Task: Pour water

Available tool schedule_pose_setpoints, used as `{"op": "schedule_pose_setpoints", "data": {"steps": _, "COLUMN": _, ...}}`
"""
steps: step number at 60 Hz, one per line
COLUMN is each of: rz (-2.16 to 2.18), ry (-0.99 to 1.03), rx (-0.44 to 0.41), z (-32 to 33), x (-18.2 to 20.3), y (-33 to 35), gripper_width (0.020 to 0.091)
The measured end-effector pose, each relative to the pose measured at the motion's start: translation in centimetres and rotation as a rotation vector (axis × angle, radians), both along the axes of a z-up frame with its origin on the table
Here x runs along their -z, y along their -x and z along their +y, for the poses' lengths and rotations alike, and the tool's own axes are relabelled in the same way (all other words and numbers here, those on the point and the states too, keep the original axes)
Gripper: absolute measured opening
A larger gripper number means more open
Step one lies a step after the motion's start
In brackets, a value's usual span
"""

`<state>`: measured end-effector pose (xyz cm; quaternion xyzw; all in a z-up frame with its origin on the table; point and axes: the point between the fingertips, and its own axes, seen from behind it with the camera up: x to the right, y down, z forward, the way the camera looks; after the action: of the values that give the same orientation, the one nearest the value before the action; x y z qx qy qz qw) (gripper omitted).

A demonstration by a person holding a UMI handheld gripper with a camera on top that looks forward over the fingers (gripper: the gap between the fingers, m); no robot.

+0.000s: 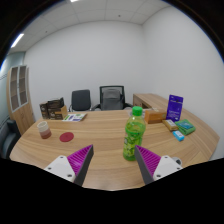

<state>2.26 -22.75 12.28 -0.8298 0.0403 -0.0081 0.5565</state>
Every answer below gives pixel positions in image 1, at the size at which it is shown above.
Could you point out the purple standing package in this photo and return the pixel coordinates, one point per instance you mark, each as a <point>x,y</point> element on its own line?
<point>174,107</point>

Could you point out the green flat box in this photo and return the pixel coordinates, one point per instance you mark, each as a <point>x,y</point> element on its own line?
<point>185,127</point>

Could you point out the flat round red coaster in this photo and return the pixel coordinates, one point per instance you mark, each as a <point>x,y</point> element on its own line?
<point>66,137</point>

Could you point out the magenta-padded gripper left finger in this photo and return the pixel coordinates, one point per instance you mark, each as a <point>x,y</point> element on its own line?
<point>63,166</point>

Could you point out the black sofa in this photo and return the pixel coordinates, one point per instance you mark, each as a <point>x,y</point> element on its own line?
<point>8,136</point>

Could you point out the wooden shelf cabinet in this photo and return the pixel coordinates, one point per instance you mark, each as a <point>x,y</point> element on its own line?
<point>23,113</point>

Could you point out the black ribbed box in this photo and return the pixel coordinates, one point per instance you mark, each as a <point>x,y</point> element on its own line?
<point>55,102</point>

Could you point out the square ceiling light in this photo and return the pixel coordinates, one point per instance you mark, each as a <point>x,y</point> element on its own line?
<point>74,0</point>

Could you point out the black padded office chair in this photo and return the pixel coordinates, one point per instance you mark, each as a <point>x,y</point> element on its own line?
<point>80,99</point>

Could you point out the white and green leaflet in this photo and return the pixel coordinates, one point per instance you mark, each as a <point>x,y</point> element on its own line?
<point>74,117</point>

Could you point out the small light blue box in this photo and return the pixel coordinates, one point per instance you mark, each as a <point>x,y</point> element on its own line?
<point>178,135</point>

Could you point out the grey mesh office chair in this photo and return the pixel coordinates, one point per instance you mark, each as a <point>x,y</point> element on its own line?
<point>111,98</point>

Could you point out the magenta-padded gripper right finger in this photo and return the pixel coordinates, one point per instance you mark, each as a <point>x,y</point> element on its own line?
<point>163,166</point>

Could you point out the small tan box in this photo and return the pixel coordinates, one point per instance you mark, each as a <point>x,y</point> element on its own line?
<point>170,125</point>

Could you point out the brown carton box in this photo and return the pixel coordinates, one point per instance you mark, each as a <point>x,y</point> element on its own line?
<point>60,114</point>

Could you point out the long ceiling light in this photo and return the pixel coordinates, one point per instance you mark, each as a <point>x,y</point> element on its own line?
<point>17,40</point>

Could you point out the orange wooden box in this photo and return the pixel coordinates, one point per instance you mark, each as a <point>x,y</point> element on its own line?
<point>155,116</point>

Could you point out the small dark brown box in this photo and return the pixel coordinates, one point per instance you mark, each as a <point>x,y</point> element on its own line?
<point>43,111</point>

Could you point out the green drink bottle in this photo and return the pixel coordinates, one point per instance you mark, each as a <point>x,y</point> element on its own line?
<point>133,133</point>

